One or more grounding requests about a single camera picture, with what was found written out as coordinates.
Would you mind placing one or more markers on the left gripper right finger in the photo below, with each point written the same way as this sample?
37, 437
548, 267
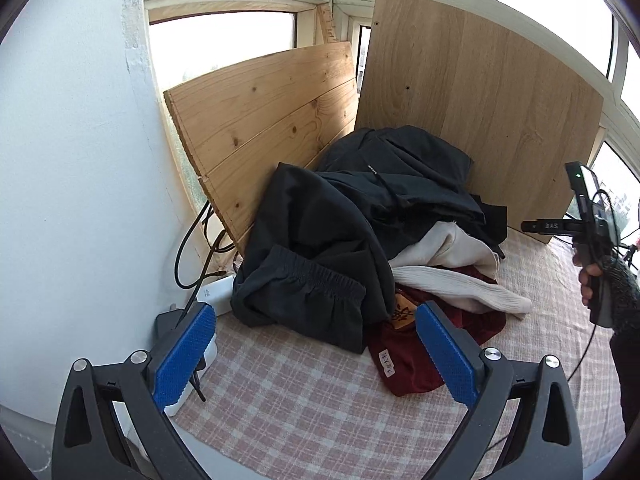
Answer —
544, 440

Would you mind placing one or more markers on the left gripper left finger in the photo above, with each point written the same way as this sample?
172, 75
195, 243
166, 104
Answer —
88, 440

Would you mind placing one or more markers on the person's right forearm black sleeve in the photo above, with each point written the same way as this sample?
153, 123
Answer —
625, 341

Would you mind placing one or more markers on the black clothes pile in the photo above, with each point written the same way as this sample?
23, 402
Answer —
318, 257

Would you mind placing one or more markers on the person's right hand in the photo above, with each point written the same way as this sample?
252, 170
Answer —
586, 277

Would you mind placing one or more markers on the oak veneer board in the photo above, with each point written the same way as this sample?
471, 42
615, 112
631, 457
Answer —
519, 112

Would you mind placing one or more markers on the cream white garment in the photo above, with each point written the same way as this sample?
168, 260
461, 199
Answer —
460, 269

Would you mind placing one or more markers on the dark red garment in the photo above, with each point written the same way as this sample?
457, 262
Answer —
398, 352

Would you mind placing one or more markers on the white power strip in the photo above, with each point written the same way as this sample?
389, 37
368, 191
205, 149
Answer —
215, 295

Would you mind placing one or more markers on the pine plank board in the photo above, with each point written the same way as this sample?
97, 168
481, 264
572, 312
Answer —
237, 124

